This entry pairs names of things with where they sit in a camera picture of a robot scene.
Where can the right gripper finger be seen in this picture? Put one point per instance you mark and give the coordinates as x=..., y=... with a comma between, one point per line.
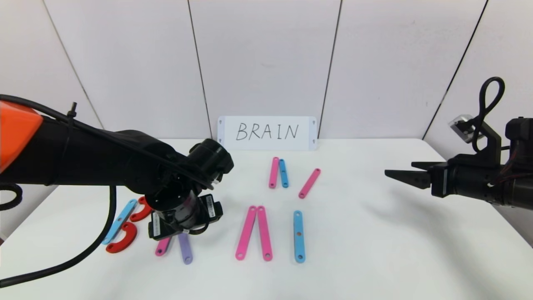
x=424, y=166
x=416, y=179

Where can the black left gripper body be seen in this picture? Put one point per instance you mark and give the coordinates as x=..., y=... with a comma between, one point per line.
x=160, y=229

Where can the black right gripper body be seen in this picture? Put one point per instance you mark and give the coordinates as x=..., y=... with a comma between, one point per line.
x=439, y=181

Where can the pink holed strip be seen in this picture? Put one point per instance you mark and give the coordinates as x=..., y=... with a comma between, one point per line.
x=246, y=232
x=309, y=183
x=273, y=172
x=162, y=247
x=265, y=233

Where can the short purple holed strip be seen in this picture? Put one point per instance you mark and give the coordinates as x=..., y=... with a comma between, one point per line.
x=186, y=250

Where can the short blue holed strip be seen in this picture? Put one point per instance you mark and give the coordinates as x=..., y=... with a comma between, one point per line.
x=283, y=173

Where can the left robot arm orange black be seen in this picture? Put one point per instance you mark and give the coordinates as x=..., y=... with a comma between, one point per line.
x=83, y=158

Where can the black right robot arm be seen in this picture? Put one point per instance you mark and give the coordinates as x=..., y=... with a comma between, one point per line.
x=518, y=187

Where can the white BRAIN sign card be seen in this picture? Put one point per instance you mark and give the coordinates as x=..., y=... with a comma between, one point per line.
x=266, y=143

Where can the red C-shaped piece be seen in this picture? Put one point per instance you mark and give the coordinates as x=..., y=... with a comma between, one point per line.
x=129, y=238
x=139, y=216

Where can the light blue holed strip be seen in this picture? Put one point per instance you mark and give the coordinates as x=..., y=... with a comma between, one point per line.
x=119, y=221

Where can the long blue holed strip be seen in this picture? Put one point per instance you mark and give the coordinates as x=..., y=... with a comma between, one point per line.
x=299, y=236

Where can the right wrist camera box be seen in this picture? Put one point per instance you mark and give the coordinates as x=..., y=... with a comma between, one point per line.
x=462, y=126

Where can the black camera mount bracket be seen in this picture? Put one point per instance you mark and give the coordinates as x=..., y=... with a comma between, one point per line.
x=489, y=142

